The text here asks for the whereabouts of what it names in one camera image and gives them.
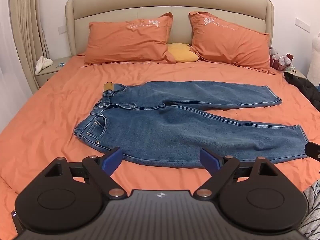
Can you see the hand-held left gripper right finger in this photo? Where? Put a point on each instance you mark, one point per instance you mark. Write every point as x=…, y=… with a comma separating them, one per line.
x=209, y=160

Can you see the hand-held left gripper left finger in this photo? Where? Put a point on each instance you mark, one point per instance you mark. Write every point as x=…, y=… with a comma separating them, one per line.
x=112, y=159

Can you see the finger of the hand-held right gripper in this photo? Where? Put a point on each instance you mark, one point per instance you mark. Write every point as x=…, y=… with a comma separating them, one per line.
x=312, y=150

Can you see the blue denim pants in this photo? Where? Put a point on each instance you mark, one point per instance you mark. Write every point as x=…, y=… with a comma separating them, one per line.
x=162, y=130

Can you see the person's grey striped clothing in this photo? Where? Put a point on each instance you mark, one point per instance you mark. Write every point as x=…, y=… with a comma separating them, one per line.
x=311, y=210

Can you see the black jacket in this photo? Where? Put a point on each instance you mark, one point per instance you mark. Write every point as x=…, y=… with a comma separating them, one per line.
x=306, y=87

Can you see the beige nightstand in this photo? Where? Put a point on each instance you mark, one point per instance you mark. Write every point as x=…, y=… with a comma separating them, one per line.
x=300, y=75
x=56, y=70

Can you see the bed with orange sheet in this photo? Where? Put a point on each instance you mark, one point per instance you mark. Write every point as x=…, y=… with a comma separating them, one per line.
x=50, y=105

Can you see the white fabric object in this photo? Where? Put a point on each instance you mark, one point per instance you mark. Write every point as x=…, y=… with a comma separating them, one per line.
x=315, y=60

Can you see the small blue item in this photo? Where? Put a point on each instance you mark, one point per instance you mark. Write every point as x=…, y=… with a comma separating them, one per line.
x=60, y=64

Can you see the yellow cushion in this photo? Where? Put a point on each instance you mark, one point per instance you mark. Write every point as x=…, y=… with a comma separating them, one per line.
x=182, y=53

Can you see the orange pillow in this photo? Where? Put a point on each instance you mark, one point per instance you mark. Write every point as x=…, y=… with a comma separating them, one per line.
x=230, y=45
x=125, y=40

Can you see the white crumpled cloth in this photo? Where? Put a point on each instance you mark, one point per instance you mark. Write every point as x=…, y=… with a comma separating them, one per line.
x=42, y=63

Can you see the beige upholstered headboard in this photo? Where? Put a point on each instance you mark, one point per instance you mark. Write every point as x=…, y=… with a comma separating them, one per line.
x=175, y=0

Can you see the beige curtain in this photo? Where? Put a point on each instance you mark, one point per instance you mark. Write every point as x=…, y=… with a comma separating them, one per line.
x=25, y=17

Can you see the white wall switch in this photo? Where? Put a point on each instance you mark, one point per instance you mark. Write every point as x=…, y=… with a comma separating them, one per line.
x=303, y=25

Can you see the white wall socket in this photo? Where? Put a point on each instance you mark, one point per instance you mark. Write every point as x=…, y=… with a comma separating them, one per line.
x=62, y=29

